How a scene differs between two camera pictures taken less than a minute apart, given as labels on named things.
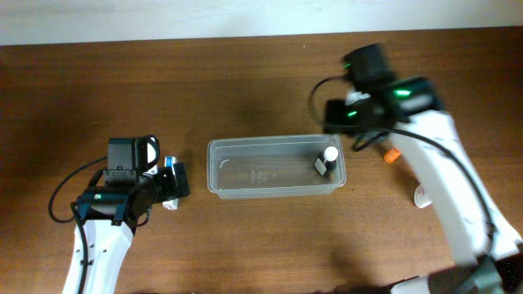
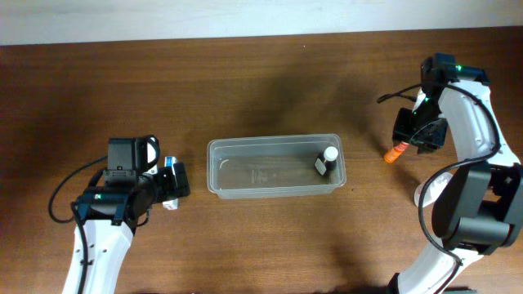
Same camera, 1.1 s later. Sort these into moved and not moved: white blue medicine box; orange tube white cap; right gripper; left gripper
Moved: right gripper
Not moved: left gripper; white blue medicine box; orange tube white cap
